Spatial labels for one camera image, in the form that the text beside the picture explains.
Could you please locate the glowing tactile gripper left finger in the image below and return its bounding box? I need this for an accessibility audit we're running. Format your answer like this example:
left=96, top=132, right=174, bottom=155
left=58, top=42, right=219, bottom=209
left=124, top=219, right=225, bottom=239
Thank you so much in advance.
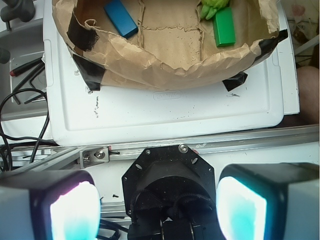
left=0, top=170, right=101, bottom=240

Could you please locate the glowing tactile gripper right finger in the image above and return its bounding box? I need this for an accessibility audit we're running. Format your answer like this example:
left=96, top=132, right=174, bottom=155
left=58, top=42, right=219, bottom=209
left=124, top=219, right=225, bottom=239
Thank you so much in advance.
left=216, top=162, right=320, bottom=240

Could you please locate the green plush animal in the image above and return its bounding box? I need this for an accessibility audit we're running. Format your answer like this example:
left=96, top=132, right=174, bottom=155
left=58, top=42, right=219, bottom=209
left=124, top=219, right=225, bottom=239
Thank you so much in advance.
left=200, top=0, right=230, bottom=20

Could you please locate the red-tipped screwdriver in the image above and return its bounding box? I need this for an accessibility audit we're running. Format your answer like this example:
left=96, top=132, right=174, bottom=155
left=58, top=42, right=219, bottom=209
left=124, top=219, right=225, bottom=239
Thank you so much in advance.
left=9, top=57, right=42, bottom=77

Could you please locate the brown paper bag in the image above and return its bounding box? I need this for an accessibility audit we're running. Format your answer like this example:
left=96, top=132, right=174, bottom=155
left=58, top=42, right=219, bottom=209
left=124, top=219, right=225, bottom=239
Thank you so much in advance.
left=52, top=0, right=288, bottom=91

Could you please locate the green rectangular block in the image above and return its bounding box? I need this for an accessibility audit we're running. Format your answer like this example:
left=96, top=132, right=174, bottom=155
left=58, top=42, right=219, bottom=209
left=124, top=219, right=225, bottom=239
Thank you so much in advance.
left=213, top=7, right=236, bottom=48

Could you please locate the blue rectangular block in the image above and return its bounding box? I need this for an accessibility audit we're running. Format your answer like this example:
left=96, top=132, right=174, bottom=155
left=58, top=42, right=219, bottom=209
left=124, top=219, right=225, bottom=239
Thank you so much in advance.
left=103, top=0, right=139, bottom=39

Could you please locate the aluminium extrusion rail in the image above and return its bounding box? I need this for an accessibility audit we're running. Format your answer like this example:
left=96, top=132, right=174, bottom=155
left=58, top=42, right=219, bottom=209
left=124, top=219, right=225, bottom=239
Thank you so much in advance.
left=0, top=124, right=320, bottom=173

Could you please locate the black cable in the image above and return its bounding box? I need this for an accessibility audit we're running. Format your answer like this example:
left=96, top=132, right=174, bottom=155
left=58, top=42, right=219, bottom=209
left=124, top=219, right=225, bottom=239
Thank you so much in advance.
left=0, top=88, right=55, bottom=171

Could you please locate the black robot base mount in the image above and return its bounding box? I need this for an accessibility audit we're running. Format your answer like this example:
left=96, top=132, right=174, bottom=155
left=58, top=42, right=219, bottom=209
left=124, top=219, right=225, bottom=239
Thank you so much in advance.
left=122, top=149, right=220, bottom=240

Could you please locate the grey clamp handle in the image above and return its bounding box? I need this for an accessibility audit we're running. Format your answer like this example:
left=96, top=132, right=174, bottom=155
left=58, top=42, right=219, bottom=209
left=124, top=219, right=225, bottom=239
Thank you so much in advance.
left=0, top=0, right=36, bottom=31

